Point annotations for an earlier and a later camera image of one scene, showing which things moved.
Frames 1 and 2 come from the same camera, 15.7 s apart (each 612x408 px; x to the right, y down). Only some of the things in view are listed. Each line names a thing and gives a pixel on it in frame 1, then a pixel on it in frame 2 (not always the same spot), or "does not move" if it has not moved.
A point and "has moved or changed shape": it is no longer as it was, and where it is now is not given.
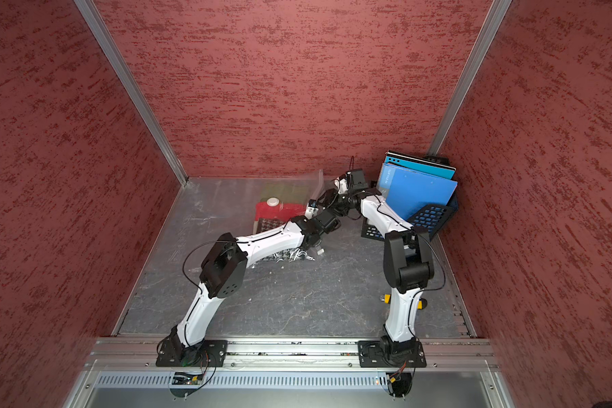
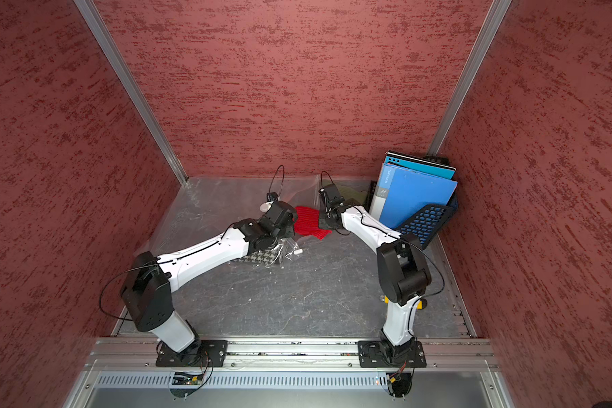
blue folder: x=410 y=192 does not move
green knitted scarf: x=286 y=190 has moved or changed shape
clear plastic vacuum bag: x=201 y=211 does not move
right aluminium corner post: x=490 y=26 does not move
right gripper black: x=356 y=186 to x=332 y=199
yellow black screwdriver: x=421 y=304 does not move
